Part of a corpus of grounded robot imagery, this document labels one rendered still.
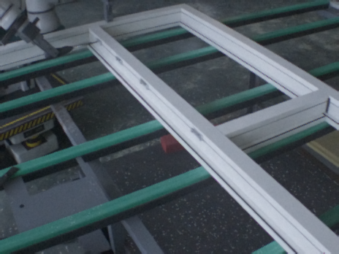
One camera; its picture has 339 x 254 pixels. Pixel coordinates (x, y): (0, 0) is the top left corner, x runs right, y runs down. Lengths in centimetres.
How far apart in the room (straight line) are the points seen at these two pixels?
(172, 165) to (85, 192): 53
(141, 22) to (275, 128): 85
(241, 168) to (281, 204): 13
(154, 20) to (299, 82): 73
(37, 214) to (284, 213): 55
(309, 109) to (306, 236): 48
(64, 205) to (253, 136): 50
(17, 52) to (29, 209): 79
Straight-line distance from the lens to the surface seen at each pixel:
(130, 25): 180
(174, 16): 188
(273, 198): 91
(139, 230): 99
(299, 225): 88
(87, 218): 97
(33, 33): 151
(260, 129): 115
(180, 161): 153
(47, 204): 105
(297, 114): 123
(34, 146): 248
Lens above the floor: 156
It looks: 34 degrees down
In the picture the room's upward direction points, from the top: 1 degrees counter-clockwise
